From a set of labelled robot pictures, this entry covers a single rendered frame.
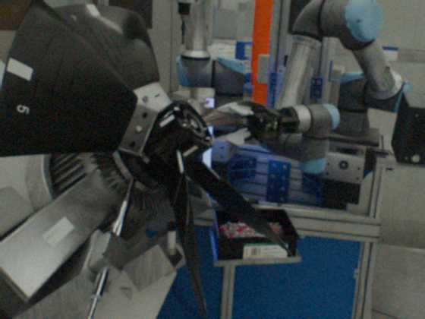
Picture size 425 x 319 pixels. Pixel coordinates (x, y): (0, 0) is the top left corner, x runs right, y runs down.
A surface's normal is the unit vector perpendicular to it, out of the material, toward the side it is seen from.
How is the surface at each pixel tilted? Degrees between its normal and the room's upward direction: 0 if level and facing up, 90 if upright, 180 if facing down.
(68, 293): 102
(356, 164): 90
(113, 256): 50
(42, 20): 68
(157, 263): 84
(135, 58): 42
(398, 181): 90
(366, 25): 85
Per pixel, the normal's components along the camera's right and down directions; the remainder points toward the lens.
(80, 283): 0.11, 0.43
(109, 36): 0.44, -0.56
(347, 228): -0.05, 0.22
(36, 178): -0.39, -0.32
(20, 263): 0.81, -0.55
